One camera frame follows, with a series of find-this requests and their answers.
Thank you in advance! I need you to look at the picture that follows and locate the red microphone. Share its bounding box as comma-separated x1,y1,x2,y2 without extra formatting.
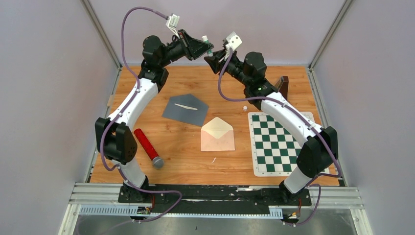
134,129,164,169

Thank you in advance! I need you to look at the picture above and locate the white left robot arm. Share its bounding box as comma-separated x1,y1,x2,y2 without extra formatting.
95,29,214,202

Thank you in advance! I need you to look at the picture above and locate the cream pink envelope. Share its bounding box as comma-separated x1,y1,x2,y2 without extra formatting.
200,117,235,152

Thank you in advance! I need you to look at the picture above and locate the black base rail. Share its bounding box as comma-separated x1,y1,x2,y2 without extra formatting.
118,184,312,214

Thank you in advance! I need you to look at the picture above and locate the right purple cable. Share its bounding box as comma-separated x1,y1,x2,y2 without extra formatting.
217,53,343,227

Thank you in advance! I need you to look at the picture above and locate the purple cable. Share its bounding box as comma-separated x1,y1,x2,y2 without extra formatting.
98,7,183,224
217,53,343,227

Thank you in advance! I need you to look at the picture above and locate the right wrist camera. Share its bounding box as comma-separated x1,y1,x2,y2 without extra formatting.
224,31,242,52

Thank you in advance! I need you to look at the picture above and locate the green white chessboard mat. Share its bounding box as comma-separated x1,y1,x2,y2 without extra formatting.
248,111,330,178

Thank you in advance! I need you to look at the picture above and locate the wooden metronome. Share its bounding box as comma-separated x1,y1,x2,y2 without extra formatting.
275,76,289,100

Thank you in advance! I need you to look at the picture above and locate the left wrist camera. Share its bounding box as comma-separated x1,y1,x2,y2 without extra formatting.
165,14,180,37

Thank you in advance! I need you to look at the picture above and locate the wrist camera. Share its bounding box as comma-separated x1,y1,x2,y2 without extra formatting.
165,14,180,37
224,31,242,52

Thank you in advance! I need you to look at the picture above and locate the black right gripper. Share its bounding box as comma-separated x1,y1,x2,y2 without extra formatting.
205,48,251,87

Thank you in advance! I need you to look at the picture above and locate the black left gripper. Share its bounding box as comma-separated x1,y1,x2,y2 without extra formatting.
159,29,213,68

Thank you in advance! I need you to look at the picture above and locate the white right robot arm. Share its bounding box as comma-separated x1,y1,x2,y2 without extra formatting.
204,49,339,205

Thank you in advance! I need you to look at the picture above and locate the grey envelope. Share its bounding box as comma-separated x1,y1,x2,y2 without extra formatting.
162,94,209,127

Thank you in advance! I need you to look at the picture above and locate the green white glue stick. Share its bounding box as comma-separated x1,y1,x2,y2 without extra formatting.
201,35,215,57

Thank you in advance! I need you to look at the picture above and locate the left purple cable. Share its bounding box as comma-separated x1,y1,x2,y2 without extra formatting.
98,7,183,224

